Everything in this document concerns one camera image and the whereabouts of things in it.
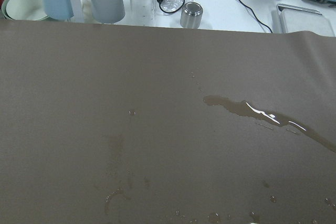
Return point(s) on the pale green plate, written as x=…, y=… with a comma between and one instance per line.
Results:
x=24, y=10

